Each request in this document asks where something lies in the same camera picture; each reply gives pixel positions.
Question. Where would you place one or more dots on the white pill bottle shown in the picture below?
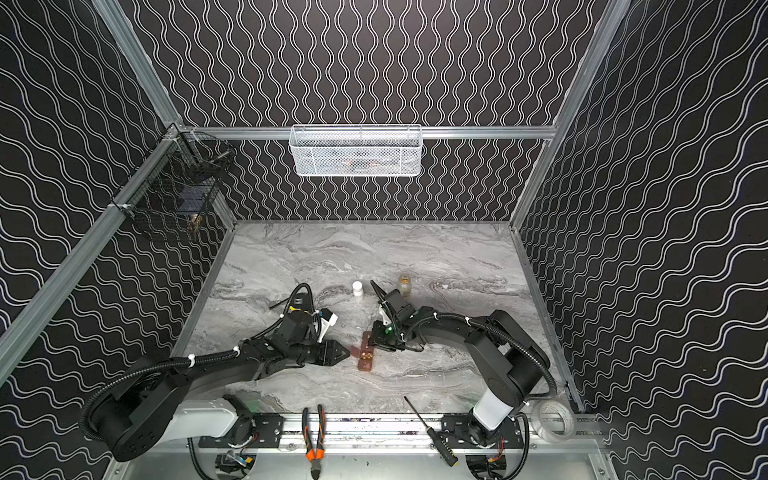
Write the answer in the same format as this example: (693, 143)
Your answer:
(357, 288)

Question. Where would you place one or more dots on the yellow black tape measure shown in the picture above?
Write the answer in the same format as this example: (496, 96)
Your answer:
(299, 300)

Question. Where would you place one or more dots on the small amber glass vial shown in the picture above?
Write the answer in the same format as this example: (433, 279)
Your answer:
(405, 285)

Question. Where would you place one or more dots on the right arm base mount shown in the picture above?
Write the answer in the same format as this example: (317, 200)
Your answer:
(463, 431)

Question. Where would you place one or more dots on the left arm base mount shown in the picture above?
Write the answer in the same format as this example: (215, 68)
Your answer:
(256, 431)

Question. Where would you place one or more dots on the orange handled pliers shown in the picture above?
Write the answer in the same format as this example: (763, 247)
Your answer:
(314, 446)

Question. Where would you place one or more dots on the black wire basket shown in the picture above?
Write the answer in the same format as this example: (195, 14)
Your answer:
(176, 200)

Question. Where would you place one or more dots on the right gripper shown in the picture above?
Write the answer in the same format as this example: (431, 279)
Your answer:
(384, 334)

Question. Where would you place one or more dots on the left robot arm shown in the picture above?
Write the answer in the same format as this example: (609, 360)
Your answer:
(143, 406)

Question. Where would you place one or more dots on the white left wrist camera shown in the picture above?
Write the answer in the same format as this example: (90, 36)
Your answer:
(325, 320)

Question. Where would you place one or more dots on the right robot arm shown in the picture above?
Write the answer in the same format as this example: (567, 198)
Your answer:
(510, 362)

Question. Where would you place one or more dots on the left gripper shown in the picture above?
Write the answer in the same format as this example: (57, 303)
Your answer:
(318, 351)

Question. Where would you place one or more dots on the white wire mesh basket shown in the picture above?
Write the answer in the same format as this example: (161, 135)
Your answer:
(357, 150)

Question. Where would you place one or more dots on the clear tape roll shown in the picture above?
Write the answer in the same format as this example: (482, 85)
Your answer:
(553, 421)

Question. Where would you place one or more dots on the black screwdriver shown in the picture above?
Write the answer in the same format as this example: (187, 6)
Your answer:
(441, 445)

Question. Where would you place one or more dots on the brown pill organizer box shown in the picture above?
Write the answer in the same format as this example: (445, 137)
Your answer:
(364, 353)

